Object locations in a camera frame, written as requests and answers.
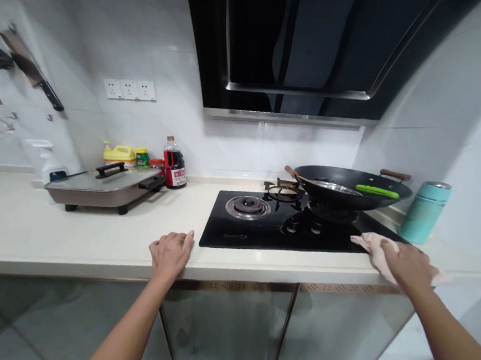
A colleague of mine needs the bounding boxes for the person's left hand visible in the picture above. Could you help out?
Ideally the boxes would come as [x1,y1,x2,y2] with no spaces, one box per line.
[148,230,199,282]

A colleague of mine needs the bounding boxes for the person's right hand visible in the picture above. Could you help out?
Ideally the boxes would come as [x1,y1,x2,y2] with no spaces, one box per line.
[378,234,437,298]

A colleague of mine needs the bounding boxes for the person's right thumb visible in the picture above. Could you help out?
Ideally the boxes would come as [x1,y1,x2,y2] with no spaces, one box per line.
[379,237,401,258]

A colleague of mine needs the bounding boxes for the person's left fingers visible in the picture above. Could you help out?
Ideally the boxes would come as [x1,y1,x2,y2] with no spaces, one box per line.
[148,231,187,251]

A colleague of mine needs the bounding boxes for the beige cleaning cloth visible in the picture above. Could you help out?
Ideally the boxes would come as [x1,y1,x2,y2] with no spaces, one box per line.
[349,225,452,293]

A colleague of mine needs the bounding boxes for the black glass gas stove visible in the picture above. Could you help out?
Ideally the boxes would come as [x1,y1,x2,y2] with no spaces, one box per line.
[194,175,410,267]

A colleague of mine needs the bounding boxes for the teal thermos flask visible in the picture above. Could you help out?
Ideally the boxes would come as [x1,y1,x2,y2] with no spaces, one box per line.
[394,179,457,247]

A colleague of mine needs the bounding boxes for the round metal stove burner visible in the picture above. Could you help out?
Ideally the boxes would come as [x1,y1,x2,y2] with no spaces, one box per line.
[224,193,272,223]

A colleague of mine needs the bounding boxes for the dark soy sauce bottle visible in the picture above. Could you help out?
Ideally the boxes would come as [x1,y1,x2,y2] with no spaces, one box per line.
[162,134,188,191]

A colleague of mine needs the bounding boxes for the red-lidded jar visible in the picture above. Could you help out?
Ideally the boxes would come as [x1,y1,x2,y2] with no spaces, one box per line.
[148,157,168,179]

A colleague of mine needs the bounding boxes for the brown electric skillet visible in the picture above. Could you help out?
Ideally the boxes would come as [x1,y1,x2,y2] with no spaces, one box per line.
[43,169,169,222]

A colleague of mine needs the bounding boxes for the green-labelled jar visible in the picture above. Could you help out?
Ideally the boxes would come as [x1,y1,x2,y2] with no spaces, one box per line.
[134,147,152,169]

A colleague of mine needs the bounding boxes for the glossy cabinet door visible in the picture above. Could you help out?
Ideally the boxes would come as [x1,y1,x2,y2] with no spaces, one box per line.
[268,274,423,360]
[157,273,306,360]
[0,259,175,360]

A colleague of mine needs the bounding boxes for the yellow plastic jug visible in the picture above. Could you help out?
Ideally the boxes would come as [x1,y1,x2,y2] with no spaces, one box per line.
[102,138,138,171]

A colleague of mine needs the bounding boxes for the black iron pot support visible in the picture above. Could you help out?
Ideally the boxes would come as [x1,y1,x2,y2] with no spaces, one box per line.
[262,176,311,206]

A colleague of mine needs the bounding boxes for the white spray bottle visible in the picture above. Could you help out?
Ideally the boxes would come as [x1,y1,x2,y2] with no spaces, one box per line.
[25,136,69,187]

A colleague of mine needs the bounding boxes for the black range hood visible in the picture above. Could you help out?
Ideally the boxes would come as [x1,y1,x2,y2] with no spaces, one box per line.
[187,0,481,140]

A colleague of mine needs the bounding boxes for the green-handled utensil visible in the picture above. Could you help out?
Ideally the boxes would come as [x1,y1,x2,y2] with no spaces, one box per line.
[354,180,401,202]

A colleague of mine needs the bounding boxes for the black wok with wooden handles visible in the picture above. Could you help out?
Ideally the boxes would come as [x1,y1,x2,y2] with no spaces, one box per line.
[284,155,415,219]

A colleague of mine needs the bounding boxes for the glass lid with black handle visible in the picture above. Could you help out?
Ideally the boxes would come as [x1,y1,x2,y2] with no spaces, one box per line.
[43,158,165,197]

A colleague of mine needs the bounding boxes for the white wall socket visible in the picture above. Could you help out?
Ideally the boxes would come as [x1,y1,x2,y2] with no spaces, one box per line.
[121,78,141,102]
[104,77,123,101]
[137,79,158,103]

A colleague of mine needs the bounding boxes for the metal wall hook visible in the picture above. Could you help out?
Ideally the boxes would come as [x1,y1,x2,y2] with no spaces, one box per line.
[0,112,19,138]

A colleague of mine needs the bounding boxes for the cleaver with black handle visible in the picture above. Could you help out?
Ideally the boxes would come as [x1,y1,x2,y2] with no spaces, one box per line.
[0,24,66,117]

